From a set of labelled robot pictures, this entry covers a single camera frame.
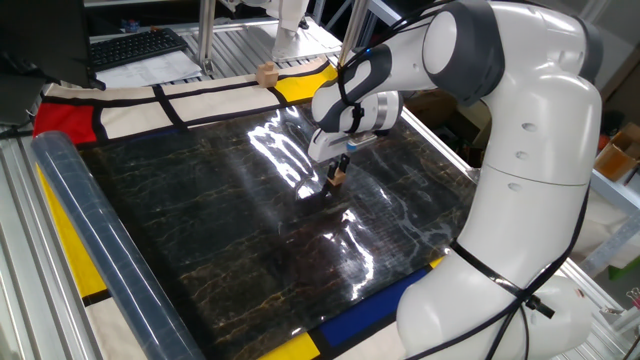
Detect open cardboard box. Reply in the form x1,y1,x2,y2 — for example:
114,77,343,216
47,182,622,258
594,122,640,182

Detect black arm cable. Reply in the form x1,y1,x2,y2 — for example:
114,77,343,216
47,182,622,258
337,0,594,360

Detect black marble pattern mat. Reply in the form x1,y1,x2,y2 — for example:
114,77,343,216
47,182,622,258
29,102,479,360

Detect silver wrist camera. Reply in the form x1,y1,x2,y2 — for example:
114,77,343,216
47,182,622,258
346,133,379,152

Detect cardboard box with tools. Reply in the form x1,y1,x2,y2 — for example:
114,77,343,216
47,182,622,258
404,89,494,146

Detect green plastic piece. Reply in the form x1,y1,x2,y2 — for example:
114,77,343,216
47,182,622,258
607,254,640,281

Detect black monitor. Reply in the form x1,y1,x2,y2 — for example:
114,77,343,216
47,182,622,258
0,0,106,126

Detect Mondrian pattern tablecloth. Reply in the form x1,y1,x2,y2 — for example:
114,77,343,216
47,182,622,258
32,58,446,360

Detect notched wooden block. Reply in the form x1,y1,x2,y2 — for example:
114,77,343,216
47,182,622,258
255,60,280,89

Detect aluminium frame post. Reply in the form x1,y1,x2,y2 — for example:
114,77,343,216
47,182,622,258
197,0,217,76
339,0,371,66

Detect black keyboard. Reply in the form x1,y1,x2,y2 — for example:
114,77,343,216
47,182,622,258
89,27,190,72

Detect white paper sheets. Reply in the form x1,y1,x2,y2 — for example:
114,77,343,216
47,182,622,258
94,49,204,90

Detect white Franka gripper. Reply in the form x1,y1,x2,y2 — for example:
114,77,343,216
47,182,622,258
307,128,352,182

